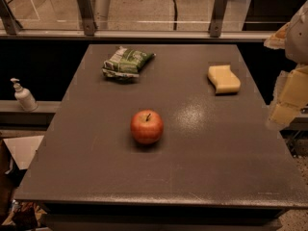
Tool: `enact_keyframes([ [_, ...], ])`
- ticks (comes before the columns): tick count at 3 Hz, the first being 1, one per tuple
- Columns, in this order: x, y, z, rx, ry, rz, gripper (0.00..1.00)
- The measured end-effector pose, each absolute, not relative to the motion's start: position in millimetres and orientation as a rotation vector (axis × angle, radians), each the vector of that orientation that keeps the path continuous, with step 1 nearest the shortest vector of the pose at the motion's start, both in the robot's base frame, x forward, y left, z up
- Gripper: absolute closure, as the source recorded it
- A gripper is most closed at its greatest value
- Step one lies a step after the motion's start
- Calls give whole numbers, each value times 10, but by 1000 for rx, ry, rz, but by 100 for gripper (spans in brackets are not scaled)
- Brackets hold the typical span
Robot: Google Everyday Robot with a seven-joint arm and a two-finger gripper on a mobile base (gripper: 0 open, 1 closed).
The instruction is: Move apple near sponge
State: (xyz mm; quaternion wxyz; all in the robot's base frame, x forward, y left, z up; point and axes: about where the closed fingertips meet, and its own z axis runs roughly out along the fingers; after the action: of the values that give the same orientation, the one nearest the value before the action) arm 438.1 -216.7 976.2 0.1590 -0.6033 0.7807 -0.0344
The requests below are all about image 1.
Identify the metal railing bar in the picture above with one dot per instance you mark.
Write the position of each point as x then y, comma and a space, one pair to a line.
149, 36

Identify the left metal railing post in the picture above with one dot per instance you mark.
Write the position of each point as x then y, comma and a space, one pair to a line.
88, 23

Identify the metal railing post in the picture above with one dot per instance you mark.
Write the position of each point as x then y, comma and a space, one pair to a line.
88, 23
218, 13

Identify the white pipe behind glass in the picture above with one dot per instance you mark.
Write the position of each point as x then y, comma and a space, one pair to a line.
97, 2

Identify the far left metal post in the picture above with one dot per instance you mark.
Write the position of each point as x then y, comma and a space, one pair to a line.
11, 25

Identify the yellow sponge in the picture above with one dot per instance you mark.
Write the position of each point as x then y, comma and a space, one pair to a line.
223, 79

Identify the right metal railing post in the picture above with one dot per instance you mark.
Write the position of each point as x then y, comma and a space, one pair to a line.
218, 13

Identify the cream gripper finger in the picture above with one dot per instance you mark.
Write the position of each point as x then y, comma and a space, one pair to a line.
277, 40
290, 96

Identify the green chip bag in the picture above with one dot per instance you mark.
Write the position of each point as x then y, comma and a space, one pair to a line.
126, 63

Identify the red apple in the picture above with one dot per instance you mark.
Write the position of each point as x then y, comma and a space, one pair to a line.
146, 127

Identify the cardboard box with paper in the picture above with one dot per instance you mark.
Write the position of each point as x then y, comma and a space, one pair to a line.
15, 158

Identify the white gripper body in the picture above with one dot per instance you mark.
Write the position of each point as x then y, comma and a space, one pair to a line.
297, 38

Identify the white pump bottle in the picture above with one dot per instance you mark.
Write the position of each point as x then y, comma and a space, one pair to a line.
24, 96

